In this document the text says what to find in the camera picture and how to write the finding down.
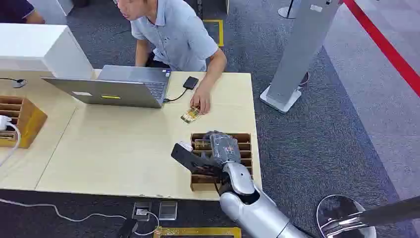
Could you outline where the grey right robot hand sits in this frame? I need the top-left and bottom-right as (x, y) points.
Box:
(170, 130), (242, 178)

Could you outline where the wooden card box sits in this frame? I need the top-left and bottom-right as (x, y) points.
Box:
(190, 132), (254, 192)

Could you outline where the card stack in box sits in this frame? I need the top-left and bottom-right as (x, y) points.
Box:
(193, 139), (211, 151)

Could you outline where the person's left hand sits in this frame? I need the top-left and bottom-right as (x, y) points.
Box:
(190, 86), (211, 115)

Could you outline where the black external drive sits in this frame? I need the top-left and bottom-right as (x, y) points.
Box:
(182, 76), (200, 91)

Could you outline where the yellow framed floor plate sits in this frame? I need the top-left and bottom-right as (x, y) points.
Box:
(153, 226), (243, 238)

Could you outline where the floor socket box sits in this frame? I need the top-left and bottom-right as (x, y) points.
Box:
(132, 201), (152, 221)

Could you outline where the grey laptop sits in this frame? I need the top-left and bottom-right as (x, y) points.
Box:
(41, 64), (171, 110)

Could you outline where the grey kiosk stand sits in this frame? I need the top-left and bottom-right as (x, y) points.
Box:
(260, 0), (344, 115)

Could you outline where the chrome stool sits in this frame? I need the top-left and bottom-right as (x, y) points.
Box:
(315, 194), (420, 238)

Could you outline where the stanchion base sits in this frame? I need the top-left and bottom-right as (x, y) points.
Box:
(277, 0), (297, 20)

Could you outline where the red barrier belt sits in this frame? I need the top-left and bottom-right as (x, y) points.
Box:
(343, 0), (420, 98)

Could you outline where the wooden slotted box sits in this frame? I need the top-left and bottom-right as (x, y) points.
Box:
(0, 95), (48, 149)

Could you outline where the white cabinet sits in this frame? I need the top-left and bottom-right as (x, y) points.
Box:
(0, 23), (95, 80)

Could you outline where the person in dark shirt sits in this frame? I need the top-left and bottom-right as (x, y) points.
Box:
(0, 0), (46, 25)

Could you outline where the black drive cable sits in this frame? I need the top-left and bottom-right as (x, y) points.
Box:
(163, 88), (188, 104)

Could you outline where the white floor cable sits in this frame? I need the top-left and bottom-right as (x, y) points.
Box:
(0, 198), (160, 237)

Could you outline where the grey puck with black cable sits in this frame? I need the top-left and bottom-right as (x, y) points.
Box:
(0, 77), (28, 89)

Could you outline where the white plug with cable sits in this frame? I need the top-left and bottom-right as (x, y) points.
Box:
(0, 115), (22, 167)

